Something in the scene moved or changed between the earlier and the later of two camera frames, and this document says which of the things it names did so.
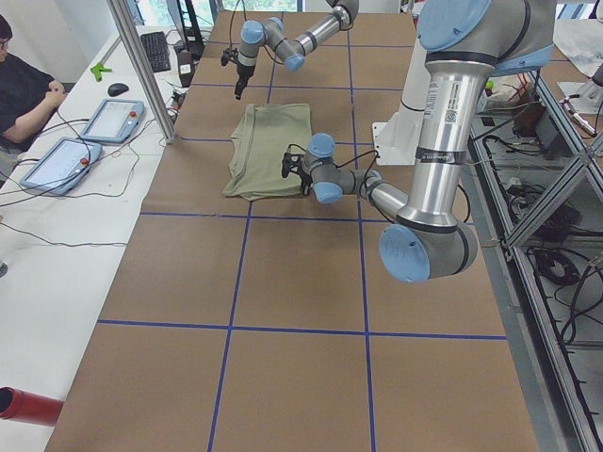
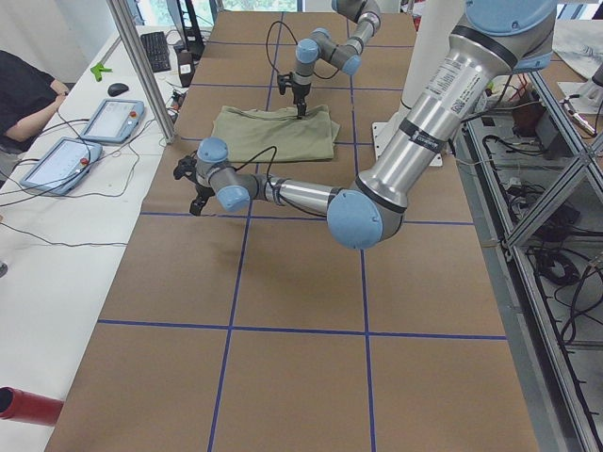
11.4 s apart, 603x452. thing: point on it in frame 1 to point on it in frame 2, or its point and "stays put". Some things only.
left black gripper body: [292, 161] to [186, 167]
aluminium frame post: [141, 59] stays put
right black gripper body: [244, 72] to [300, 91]
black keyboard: [155, 45] stays put
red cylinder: [21, 406] stays put
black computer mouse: [117, 88] stays put
